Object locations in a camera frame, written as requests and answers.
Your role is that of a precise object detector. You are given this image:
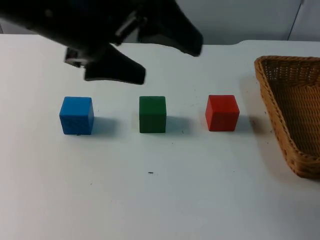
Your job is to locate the green cube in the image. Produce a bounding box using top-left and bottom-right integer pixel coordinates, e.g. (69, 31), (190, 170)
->
(138, 95), (168, 134)

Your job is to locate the red cube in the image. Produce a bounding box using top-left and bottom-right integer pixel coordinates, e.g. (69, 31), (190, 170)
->
(204, 94), (241, 133)

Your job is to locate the blue cube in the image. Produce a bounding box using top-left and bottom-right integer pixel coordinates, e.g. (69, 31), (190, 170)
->
(58, 96), (96, 136)

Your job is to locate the brown wicker basket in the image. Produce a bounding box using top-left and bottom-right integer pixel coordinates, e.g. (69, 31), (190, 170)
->
(253, 55), (320, 180)

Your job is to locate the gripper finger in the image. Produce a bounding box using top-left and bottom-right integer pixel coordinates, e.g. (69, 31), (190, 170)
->
(139, 0), (204, 57)
(84, 46), (147, 86)

